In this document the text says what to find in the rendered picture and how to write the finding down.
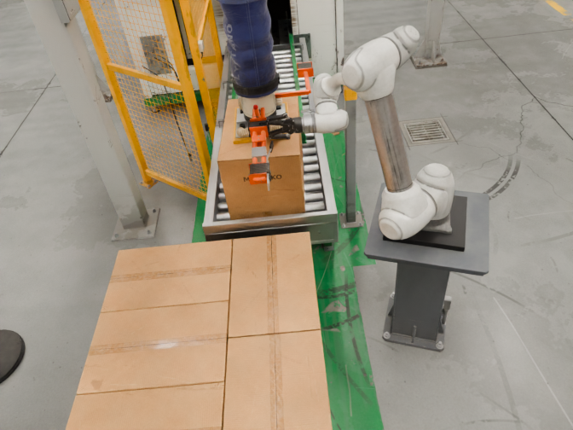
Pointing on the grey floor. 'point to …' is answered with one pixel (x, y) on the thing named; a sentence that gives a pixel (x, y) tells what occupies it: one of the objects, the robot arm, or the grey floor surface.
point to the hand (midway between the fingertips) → (258, 129)
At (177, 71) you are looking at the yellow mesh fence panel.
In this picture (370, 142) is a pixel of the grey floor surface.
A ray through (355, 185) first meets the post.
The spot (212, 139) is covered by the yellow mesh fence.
